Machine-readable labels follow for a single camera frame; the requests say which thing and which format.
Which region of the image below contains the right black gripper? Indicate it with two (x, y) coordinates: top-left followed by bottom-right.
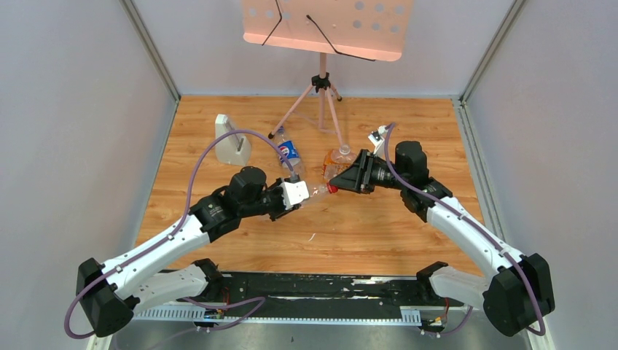
(329, 149), (407, 195)

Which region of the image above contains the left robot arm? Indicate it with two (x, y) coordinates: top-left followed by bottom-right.
(64, 166), (310, 338)

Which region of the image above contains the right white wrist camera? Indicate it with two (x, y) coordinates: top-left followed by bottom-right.
(368, 125), (388, 157)

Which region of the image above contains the pink music stand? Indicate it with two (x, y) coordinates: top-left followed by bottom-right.
(240, 0), (415, 148)

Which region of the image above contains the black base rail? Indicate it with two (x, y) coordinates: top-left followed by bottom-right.
(193, 272), (462, 319)

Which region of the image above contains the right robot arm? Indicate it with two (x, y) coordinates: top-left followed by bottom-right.
(328, 141), (555, 336)

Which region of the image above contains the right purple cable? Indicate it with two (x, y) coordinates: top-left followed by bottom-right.
(383, 122), (547, 338)

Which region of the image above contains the blue label pepsi bottle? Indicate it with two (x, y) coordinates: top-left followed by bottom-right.
(273, 127), (305, 178)

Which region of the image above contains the red cap water bottle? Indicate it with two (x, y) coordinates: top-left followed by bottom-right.
(260, 182), (334, 223)

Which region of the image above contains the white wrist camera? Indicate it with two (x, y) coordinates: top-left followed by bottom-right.
(280, 181), (310, 210)
(368, 125), (388, 157)

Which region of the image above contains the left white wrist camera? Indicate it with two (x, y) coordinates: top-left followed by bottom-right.
(280, 181), (310, 210)

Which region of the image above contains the white wedge stand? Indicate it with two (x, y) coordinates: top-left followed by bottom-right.
(214, 114), (252, 166)

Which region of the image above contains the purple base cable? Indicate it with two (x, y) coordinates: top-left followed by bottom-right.
(144, 295), (267, 350)

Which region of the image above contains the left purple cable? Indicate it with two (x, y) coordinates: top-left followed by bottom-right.
(63, 128), (300, 340)

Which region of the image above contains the orange label tea bottle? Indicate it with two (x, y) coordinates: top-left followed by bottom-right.
(322, 144), (357, 182)

